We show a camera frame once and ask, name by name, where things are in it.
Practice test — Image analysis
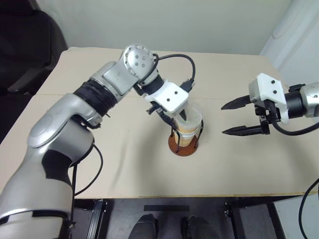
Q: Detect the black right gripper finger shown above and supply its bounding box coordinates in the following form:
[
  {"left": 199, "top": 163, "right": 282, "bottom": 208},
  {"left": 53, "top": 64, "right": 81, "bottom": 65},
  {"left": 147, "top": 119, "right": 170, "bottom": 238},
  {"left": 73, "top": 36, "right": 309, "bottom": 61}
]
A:
[
  {"left": 221, "top": 124, "right": 263, "bottom": 136},
  {"left": 220, "top": 95, "right": 251, "bottom": 111}
]

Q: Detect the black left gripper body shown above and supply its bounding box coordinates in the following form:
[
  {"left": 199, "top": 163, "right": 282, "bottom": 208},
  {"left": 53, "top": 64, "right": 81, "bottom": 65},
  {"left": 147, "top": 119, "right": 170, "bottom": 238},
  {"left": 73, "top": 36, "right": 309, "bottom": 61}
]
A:
[{"left": 148, "top": 103, "right": 167, "bottom": 117}]

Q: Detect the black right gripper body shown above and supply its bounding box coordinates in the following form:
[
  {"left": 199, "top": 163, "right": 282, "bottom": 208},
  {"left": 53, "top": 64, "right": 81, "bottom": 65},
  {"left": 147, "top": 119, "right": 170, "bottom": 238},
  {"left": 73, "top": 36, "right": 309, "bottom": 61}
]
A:
[{"left": 254, "top": 99, "right": 279, "bottom": 135}]

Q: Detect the white flat panel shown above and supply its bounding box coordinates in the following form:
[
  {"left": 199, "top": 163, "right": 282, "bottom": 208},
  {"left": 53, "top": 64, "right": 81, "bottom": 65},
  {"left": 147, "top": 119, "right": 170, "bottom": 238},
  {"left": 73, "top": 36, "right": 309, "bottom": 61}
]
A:
[{"left": 273, "top": 198, "right": 319, "bottom": 239}]

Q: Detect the dark rounded shape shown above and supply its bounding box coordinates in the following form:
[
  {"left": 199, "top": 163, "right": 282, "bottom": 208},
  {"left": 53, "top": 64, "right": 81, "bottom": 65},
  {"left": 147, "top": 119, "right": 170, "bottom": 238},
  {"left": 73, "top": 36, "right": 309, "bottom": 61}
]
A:
[
  {"left": 134, "top": 213, "right": 158, "bottom": 239},
  {"left": 180, "top": 215, "right": 212, "bottom": 239}
]

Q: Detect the black chair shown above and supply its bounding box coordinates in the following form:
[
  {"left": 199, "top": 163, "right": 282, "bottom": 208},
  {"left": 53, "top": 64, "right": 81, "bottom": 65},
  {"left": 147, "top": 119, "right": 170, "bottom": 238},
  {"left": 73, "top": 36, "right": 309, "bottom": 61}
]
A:
[{"left": 0, "top": 0, "right": 68, "bottom": 96}]

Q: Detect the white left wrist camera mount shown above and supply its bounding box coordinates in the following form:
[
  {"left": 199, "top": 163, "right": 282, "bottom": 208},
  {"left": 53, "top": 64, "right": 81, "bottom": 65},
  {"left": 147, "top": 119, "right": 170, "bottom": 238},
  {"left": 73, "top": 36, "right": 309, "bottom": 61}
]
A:
[{"left": 144, "top": 80, "right": 189, "bottom": 115}]

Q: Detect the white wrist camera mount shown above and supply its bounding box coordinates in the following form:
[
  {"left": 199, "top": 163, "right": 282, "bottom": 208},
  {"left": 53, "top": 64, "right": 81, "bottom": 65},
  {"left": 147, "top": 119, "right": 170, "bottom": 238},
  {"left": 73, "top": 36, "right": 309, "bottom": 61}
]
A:
[
  {"left": 144, "top": 80, "right": 189, "bottom": 115},
  {"left": 248, "top": 73, "right": 290, "bottom": 124}
]

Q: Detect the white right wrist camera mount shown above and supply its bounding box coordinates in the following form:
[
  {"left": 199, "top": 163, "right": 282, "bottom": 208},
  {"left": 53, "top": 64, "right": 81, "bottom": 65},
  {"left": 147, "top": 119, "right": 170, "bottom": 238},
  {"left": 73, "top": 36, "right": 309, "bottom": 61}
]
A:
[{"left": 248, "top": 73, "right": 290, "bottom": 124}]

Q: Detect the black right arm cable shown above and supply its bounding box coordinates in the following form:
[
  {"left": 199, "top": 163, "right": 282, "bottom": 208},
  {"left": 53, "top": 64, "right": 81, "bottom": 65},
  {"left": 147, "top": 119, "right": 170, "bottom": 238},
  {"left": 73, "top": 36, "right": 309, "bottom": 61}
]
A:
[
  {"left": 273, "top": 119, "right": 319, "bottom": 136},
  {"left": 300, "top": 178, "right": 319, "bottom": 239}
]

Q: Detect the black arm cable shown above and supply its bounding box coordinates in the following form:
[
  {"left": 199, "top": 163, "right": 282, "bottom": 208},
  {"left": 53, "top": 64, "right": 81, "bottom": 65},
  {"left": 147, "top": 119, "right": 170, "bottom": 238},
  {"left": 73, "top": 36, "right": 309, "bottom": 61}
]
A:
[
  {"left": 152, "top": 53, "right": 197, "bottom": 93},
  {"left": 300, "top": 178, "right": 319, "bottom": 239},
  {"left": 273, "top": 119, "right": 319, "bottom": 136},
  {"left": 71, "top": 143, "right": 104, "bottom": 200}
]

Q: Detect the brown wire cup holder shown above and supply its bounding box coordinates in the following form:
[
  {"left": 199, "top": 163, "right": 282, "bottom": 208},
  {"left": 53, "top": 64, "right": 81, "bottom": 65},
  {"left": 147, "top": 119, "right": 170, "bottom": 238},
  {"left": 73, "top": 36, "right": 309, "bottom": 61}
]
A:
[{"left": 168, "top": 119, "right": 204, "bottom": 156}]

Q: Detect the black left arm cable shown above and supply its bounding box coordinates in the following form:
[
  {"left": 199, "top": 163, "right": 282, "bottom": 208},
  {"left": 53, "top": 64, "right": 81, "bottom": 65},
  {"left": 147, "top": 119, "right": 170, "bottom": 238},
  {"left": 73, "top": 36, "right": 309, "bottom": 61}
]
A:
[
  {"left": 152, "top": 53, "right": 197, "bottom": 93},
  {"left": 71, "top": 143, "right": 104, "bottom": 200}
]

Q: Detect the black table leg frame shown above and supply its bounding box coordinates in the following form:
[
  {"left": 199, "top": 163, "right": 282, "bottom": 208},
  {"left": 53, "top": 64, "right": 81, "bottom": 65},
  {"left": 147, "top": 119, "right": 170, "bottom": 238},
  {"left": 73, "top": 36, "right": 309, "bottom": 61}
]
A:
[
  {"left": 223, "top": 201, "right": 242, "bottom": 239},
  {"left": 88, "top": 199, "right": 108, "bottom": 239}
]

